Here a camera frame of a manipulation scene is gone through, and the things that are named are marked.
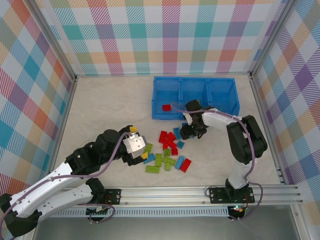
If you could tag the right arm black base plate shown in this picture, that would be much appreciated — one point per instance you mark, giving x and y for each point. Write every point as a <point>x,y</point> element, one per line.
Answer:
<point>217,195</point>

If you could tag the blue lego brick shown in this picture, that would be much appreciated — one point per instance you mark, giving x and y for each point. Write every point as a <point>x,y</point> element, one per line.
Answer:
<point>185,124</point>
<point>179,162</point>
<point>180,144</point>
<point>149,159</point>
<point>178,132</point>
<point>192,136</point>

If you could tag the aluminium frame leg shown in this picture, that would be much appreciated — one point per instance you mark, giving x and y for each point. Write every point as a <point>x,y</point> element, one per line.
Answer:
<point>297,220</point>

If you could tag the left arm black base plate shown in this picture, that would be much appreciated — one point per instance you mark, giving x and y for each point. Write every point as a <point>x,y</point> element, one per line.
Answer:
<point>115,196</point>

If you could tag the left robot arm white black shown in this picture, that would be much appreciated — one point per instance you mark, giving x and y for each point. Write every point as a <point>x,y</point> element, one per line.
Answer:
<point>75,194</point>

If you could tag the aluminium frame post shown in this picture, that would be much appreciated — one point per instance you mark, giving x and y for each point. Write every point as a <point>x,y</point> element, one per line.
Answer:
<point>272,37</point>
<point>55,40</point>

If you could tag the aluminium frame rail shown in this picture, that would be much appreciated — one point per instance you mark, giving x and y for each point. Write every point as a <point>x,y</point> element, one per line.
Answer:
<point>66,112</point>
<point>112,75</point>
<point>260,105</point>

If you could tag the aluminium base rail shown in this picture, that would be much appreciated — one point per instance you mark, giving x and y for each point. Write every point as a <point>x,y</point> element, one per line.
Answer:
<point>162,195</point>

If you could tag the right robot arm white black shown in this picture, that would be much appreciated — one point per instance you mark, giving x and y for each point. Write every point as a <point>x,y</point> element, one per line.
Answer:
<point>237,172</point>

